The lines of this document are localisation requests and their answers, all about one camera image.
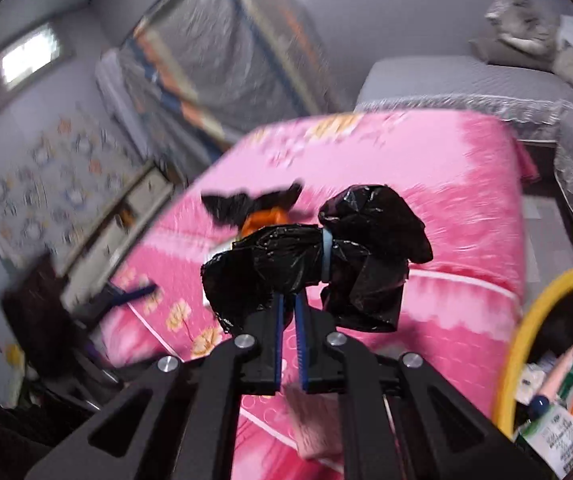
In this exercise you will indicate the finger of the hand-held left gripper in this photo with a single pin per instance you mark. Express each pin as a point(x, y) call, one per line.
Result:
point(134, 295)

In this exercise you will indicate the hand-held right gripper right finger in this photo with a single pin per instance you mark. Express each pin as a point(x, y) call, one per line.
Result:
point(302, 350)

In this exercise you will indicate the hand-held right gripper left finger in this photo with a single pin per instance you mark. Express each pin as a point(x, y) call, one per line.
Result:
point(279, 350)

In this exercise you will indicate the black plastic bag with band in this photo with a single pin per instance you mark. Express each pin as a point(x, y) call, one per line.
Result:
point(276, 260)

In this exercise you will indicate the yellow-rimmed bin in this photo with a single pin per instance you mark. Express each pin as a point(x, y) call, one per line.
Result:
point(526, 320)

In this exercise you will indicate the white packet with green print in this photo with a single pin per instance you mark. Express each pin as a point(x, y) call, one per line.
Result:
point(528, 380)

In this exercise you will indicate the pink tube with blue cap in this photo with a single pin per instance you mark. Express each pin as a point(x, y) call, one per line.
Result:
point(558, 375)

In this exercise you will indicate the green and white package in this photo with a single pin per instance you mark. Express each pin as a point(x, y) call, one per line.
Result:
point(556, 435)

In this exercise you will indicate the low cabinet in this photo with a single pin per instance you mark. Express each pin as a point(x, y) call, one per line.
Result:
point(121, 225)

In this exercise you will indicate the torn pink cardboard box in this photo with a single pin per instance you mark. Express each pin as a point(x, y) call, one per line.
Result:
point(316, 425)

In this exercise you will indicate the small black plastic wrapper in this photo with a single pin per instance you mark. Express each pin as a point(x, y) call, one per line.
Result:
point(226, 205)

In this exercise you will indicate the orange plastic wrapper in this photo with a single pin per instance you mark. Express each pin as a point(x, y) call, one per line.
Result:
point(261, 221)

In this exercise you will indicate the white hanging cloth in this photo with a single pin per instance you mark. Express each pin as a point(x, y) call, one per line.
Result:
point(114, 90)

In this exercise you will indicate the pink floral blanket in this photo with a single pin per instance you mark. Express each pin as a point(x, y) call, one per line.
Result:
point(441, 185)

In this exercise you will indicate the window with blind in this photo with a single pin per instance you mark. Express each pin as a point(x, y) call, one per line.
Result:
point(29, 60)

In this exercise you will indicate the grey quilted sofa bed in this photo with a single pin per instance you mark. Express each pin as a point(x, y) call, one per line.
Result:
point(456, 85)

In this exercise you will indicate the grey bolster pillow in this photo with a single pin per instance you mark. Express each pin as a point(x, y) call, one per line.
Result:
point(506, 52)

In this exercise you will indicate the white tiger plush toy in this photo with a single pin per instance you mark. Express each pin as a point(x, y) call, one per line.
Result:
point(521, 15)

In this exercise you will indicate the cartoon wall sticker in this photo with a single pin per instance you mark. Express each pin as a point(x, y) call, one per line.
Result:
point(51, 195)

